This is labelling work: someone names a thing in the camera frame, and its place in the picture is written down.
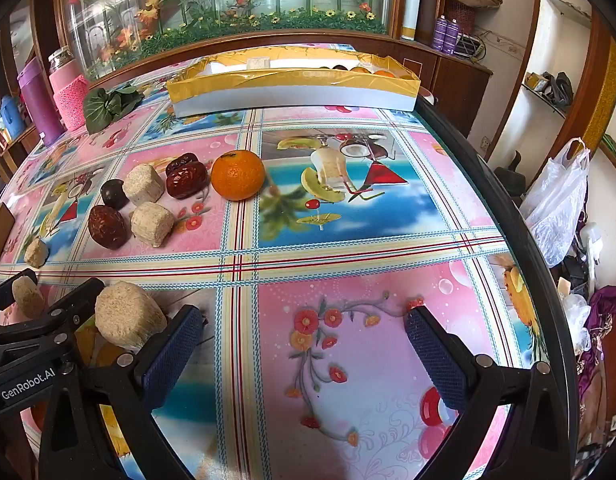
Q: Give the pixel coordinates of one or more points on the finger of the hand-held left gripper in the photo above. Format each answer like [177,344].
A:
[13,282]
[70,312]

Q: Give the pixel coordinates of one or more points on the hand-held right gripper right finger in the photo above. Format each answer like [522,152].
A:
[435,360]

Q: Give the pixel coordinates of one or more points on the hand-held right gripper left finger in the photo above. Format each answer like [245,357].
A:
[174,355]

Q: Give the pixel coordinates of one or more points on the beige pressed cake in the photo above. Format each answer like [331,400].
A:
[143,185]
[36,252]
[28,297]
[128,317]
[152,224]

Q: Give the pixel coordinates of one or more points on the dried red date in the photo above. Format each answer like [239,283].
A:
[180,161]
[107,227]
[186,185]

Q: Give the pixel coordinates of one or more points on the dark purple round fruit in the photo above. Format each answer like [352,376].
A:
[114,193]

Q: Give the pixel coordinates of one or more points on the orange mandarin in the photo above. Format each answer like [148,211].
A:
[237,175]
[360,69]
[385,73]

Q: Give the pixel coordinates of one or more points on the yellow and white box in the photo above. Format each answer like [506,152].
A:
[298,92]

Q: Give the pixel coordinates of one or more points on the wooden counter cabinet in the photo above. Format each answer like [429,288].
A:
[10,152]

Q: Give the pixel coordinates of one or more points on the blue thermos jug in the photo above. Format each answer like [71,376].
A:
[10,116]

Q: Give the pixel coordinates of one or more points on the purple cloth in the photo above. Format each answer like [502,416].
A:
[603,330]

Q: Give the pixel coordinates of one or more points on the purple thermos bottle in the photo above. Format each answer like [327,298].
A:
[38,102]

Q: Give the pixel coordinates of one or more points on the white spray bottle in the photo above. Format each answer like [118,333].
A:
[590,240]

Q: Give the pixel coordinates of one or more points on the pink knit-sleeved bottle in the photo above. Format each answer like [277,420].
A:
[68,92]

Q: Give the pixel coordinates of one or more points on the white plastic bag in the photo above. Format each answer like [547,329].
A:
[558,200]

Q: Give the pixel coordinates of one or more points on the black kettle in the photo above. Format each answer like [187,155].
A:
[510,172]

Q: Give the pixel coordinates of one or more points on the green leaf bundle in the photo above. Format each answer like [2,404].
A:
[108,104]

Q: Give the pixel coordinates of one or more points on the wooden side cabinet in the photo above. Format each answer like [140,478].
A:
[453,92]

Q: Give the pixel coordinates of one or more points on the black items on shelf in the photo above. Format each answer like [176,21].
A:
[553,87]

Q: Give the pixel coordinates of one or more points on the purple spray can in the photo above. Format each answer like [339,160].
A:
[454,37]
[440,34]

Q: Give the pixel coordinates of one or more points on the red woven basket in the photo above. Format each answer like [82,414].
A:
[460,16]

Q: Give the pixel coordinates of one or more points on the glass display with flowers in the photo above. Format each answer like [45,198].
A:
[228,5]

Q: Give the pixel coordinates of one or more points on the white and gold pillar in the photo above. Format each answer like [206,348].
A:
[414,0]

